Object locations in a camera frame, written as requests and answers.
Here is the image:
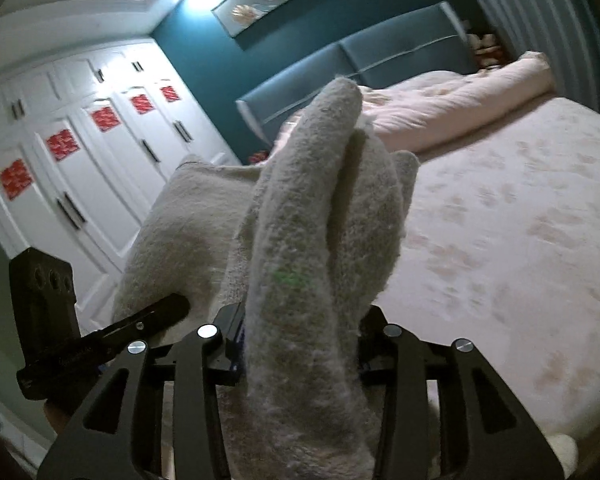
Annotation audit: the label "white fluffy object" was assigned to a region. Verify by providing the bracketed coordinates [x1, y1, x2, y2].
[546, 433, 579, 477]

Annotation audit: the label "pink duvet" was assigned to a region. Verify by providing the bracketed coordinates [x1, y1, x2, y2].
[275, 51, 556, 155]

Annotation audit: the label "teal padded headboard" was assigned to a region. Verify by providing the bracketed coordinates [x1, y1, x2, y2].
[236, 1, 482, 147]

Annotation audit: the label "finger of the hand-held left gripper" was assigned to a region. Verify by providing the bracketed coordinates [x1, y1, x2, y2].
[79, 293, 191, 357]

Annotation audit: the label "plush toys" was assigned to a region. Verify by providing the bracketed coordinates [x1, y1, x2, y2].
[467, 33, 504, 69]

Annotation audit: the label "white wardrobe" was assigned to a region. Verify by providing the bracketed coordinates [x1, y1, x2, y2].
[0, 7, 242, 323]

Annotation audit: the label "pale pleated curtain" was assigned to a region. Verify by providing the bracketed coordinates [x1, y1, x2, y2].
[450, 0, 600, 127]

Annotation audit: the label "person's left hand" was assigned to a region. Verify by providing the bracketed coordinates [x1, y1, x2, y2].
[43, 399, 77, 436]

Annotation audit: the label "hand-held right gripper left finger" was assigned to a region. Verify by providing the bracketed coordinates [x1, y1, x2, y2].
[37, 304, 247, 480]

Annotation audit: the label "grey fleece garment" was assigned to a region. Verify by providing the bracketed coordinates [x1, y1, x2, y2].
[111, 77, 443, 480]

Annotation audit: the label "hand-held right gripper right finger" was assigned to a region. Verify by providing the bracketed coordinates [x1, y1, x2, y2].
[357, 304, 565, 480]

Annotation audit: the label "pink printed bed sheet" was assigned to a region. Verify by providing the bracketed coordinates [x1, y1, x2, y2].
[380, 95, 600, 443]

